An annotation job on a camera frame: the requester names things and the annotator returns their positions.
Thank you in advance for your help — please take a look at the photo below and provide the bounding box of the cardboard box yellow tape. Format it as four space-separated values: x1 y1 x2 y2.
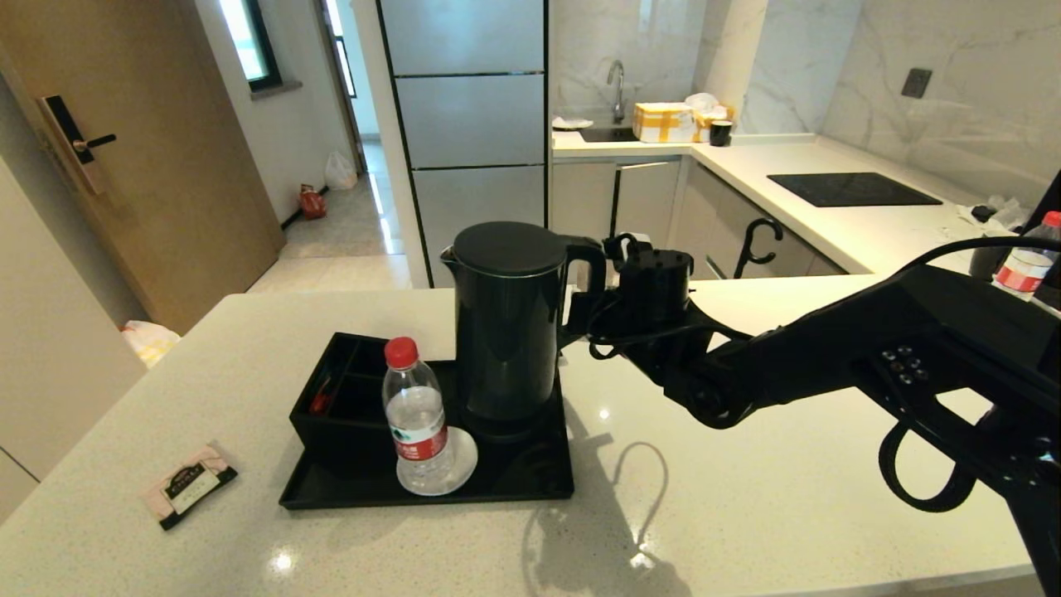
633 102 697 143

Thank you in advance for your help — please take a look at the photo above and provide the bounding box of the black curved hook handle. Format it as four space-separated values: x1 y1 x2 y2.
733 217 782 280

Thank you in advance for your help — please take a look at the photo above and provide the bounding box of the black compartment organizer box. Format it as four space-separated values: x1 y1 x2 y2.
289 332 400 465

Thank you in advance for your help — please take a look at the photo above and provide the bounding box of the small box yellow tape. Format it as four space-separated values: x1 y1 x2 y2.
694 106 738 143

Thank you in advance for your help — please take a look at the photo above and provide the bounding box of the pink black tea packet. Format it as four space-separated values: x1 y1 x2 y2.
139 442 240 531

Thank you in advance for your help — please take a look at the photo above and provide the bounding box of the black rectangular serving tray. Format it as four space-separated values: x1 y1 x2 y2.
279 358 574 510

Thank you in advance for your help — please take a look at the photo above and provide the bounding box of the black mug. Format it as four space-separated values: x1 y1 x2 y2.
970 240 1014 279

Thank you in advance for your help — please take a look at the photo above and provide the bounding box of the black electric kettle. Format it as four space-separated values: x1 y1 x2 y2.
439 221 608 424

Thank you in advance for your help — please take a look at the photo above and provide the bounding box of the chrome faucet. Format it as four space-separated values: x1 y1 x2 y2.
606 60 627 124

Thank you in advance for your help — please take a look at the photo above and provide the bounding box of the yellow white plastic bag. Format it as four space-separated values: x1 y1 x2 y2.
122 321 182 370

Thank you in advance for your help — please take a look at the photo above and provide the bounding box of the black framed window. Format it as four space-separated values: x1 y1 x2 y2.
217 0 284 94

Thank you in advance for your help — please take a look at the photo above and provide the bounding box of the black induction cooktop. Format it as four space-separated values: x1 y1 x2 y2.
768 172 944 207

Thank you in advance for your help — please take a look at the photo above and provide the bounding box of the black round kettle base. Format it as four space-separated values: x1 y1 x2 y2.
464 408 558 443

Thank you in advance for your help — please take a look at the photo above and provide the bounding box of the grey kitchen base cabinet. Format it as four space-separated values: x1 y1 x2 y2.
550 156 846 283

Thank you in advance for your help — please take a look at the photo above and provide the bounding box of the white round saucer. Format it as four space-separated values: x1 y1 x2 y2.
396 427 479 497

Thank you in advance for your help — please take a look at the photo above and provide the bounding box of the crumpled clear wrapper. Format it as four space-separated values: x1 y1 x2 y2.
960 193 1032 229

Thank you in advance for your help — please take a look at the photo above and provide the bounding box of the clear water bottle red cap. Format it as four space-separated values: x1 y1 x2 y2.
382 337 456 492
992 211 1061 301

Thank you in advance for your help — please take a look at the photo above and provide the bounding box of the black door lock handle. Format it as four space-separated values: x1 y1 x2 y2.
37 95 117 196

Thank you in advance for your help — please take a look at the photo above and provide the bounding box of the brown wooden door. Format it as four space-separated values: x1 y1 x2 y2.
0 0 287 337

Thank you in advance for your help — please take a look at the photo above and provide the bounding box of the grey refrigerator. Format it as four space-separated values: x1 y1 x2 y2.
377 0 550 289

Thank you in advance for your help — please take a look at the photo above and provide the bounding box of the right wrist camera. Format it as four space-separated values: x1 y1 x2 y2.
608 231 657 260

